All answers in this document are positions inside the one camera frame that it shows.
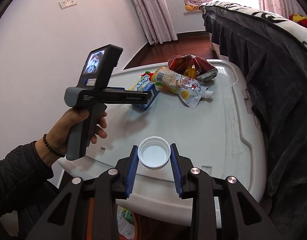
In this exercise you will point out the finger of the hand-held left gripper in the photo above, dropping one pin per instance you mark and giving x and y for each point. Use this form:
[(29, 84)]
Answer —
[(116, 88), (128, 97)]

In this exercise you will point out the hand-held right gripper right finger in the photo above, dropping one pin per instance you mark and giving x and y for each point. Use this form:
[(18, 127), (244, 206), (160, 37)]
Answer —
[(176, 170)]

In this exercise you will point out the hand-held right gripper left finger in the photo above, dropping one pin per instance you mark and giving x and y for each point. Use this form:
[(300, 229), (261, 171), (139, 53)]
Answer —
[(132, 170)]

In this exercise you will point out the blue carton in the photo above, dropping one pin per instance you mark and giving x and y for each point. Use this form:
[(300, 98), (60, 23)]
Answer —
[(143, 84)]

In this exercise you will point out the white bottle cap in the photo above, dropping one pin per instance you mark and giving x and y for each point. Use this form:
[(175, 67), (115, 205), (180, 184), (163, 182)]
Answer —
[(154, 155)]

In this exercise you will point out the waste bin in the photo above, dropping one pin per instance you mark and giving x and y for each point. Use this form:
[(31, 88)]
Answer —
[(137, 226)]

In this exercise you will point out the person's left forearm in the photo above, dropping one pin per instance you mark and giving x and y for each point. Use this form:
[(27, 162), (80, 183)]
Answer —
[(18, 175)]

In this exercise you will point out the person's left hand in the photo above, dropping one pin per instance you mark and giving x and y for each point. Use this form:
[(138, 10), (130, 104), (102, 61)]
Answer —
[(59, 130)]

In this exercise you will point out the red and green wrapper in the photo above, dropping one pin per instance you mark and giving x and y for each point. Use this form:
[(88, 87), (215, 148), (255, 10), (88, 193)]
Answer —
[(147, 74)]

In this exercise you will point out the white plastic storage box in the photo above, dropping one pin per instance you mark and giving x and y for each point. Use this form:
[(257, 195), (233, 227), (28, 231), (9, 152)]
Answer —
[(193, 120)]

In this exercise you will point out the spouted drink pouch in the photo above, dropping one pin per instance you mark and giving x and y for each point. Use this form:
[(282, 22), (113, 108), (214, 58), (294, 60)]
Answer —
[(183, 85)]

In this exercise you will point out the yellow candy wrapper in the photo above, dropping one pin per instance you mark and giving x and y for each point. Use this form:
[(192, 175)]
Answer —
[(190, 72)]

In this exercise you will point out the crushed red can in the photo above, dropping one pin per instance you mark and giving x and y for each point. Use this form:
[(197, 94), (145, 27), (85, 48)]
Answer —
[(206, 68)]

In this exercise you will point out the white bed base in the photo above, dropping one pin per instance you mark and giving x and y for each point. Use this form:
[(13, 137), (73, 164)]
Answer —
[(216, 51)]

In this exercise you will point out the yellow striped plush toy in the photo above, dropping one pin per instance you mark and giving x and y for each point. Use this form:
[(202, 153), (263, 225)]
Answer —
[(192, 7)]

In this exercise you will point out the bed with black-white blanket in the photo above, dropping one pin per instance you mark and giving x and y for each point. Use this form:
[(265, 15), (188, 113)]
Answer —
[(281, 100)]

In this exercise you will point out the white printed blanket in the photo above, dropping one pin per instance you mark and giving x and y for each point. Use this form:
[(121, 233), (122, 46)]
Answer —
[(281, 22)]

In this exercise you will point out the red pillow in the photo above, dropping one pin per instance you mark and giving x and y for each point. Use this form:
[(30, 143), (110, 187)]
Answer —
[(306, 23)]

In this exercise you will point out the white wall socket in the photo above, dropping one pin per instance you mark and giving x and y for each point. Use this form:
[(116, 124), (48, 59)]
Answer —
[(72, 1), (63, 4)]

